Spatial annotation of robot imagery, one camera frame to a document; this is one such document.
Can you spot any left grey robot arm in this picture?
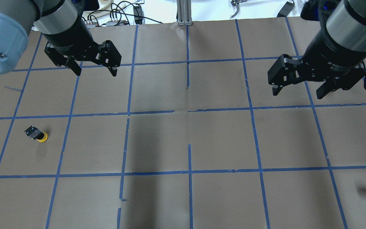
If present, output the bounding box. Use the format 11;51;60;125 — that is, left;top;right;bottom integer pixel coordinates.
0;0;122;76

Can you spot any yellow push button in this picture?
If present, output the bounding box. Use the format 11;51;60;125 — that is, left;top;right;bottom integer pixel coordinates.
24;126;48;142

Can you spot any black power adapter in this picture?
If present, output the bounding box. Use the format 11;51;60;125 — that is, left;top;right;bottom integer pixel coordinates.
276;0;295;17

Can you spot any aluminium frame post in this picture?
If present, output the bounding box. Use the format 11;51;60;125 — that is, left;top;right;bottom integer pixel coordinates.
177;0;193;26

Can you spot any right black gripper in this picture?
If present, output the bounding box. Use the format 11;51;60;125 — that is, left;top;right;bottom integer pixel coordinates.
268;30;366;100

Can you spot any white power strip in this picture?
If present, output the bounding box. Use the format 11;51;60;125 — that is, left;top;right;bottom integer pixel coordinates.
84;19;130;28

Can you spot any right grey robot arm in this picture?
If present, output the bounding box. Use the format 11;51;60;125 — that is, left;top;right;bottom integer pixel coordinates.
267;0;366;100

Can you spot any metal reacher tool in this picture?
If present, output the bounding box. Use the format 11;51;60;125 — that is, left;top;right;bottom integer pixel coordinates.
230;0;249;19

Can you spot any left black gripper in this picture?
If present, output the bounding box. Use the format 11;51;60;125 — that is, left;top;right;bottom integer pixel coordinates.
44;19;122;77

